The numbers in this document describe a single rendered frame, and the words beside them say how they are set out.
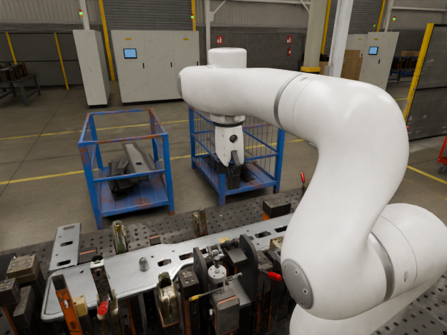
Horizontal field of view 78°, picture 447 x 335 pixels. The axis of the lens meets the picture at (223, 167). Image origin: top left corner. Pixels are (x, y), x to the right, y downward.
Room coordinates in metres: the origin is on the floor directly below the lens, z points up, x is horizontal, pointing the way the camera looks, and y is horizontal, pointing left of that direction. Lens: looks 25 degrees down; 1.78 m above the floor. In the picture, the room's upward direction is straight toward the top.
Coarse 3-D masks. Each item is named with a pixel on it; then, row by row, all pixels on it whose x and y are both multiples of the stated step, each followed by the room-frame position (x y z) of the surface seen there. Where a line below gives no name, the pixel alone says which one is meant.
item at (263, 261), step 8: (264, 256) 0.76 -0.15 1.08; (264, 264) 0.73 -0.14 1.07; (272, 264) 0.73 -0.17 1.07; (264, 280) 0.70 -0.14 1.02; (264, 288) 0.70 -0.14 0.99; (256, 296) 0.70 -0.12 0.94; (264, 296) 0.72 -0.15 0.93; (256, 304) 0.70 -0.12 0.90; (264, 304) 0.72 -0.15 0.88; (256, 312) 0.71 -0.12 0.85; (264, 312) 0.72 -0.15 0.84; (256, 320) 0.70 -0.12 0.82; (264, 320) 0.72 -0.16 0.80; (256, 328) 0.71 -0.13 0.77; (264, 328) 0.72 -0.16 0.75
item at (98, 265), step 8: (96, 256) 0.61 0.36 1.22; (96, 264) 0.58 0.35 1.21; (104, 264) 0.60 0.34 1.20; (96, 272) 0.57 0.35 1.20; (104, 272) 0.58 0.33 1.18; (96, 280) 0.58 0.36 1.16; (104, 280) 0.59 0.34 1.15; (96, 288) 0.58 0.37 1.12; (104, 288) 0.59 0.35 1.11; (112, 296) 0.60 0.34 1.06
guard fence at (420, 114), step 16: (432, 32) 4.56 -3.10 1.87; (432, 48) 4.61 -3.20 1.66; (416, 64) 4.54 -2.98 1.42; (432, 64) 4.64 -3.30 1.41; (416, 80) 4.50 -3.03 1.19; (432, 80) 4.69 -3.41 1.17; (416, 96) 4.59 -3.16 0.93; (432, 96) 4.74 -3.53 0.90; (416, 112) 4.63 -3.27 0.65; (432, 112) 4.79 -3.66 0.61; (416, 128) 4.69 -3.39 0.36; (432, 128) 4.85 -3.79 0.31
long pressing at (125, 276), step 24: (288, 216) 1.12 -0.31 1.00; (192, 240) 0.95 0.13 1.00; (216, 240) 0.94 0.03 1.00; (264, 240) 0.94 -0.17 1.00; (120, 264) 0.80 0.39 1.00; (192, 264) 0.81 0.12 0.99; (48, 288) 0.69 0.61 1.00; (72, 288) 0.69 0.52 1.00; (120, 288) 0.69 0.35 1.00; (144, 288) 0.69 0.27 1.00; (48, 312) 0.60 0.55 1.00
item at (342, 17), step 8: (344, 0) 4.72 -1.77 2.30; (352, 0) 4.75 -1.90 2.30; (344, 8) 4.71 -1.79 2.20; (336, 16) 4.83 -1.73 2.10; (344, 16) 4.71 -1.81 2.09; (336, 24) 4.77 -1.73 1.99; (344, 24) 4.72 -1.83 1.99; (336, 32) 4.76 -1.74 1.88; (344, 32) 4.73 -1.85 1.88; (336, 40) 4.75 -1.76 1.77; (344, 40) 4.74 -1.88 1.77; (336, 48) 4.73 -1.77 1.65; (344, 48) 4.75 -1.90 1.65; (336, 56) 4.71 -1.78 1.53; (336, 64) 4.71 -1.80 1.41; (328, 72) 4.71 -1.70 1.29; (336, 72) 4.72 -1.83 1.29; (312, 144) 4.80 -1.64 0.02
